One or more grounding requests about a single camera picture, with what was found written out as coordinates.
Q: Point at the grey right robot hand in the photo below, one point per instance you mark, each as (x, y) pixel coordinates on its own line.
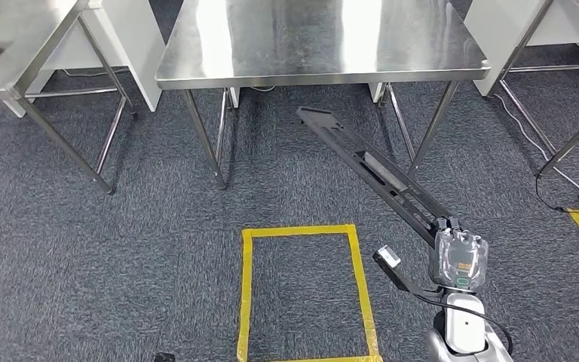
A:
(459, 260)

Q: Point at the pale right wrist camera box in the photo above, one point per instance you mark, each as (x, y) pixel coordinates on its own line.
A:
(388, 256)

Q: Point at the long black plastic part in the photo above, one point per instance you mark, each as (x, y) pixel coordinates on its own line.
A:
(314, 117)

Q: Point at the stainless steel workbench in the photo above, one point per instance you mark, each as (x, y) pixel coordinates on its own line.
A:
(30, 30)
(520, 50)
(319, 40)

